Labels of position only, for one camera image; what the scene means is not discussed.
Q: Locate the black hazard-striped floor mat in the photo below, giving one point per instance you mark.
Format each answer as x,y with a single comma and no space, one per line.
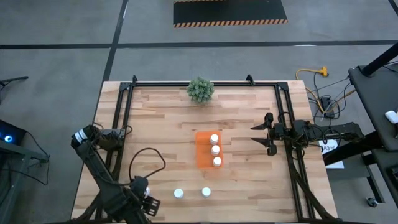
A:
230,11

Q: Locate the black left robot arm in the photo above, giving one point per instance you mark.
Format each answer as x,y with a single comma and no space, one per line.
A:
102,177

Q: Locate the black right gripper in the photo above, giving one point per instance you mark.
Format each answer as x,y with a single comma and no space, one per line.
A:
271,133

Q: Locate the white pill bottle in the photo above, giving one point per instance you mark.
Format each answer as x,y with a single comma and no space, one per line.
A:
206,191
147,191
215,150
178,193
214,138
217,161

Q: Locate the black cart base frame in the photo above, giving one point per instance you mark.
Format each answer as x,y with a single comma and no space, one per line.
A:
348,150

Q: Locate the green artificial plant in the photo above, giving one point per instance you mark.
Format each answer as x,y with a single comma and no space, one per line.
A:
200,90

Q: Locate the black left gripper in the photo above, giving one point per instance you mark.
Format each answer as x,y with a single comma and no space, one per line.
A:
139,185

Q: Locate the black power strip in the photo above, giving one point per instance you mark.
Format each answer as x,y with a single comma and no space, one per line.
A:
326,104

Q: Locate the black tripod leg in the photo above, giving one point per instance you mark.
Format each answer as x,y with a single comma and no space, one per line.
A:
15,79

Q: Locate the black side table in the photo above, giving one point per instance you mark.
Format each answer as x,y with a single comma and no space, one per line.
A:
379,99

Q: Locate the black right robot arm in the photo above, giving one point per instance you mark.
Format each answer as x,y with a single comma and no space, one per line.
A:
329,130

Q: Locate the white earbuds case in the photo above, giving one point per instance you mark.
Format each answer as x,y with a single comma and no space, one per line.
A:
392,117

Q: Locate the white paper sheet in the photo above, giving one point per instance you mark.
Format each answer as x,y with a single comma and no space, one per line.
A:
329,146

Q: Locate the dark metal stand frame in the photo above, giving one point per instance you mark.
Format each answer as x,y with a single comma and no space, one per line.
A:
12,161

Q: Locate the orange plastic basket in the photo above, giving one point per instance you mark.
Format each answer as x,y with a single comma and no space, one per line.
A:
202,151

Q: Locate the black aluminium table frame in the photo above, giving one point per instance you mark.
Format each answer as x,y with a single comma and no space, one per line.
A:
161,84

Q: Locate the black caster wheel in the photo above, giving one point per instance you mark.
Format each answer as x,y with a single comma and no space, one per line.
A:
372,202

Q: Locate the black diagonal stand pole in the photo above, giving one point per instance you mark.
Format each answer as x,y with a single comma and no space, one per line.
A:
381,60

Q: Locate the black device with blue light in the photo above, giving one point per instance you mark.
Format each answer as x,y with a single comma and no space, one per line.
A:
14,133

